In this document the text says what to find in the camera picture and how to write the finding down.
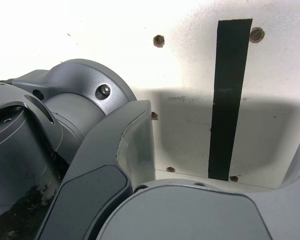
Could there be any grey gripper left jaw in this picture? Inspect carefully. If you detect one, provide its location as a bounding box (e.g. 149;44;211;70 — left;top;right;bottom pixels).
35;99;156;240

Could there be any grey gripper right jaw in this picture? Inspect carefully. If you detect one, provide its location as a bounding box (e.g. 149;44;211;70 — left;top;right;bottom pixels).
94;136;300;240

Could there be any black tape strip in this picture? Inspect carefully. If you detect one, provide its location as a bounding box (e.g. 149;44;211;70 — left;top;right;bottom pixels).
207;18;253;181

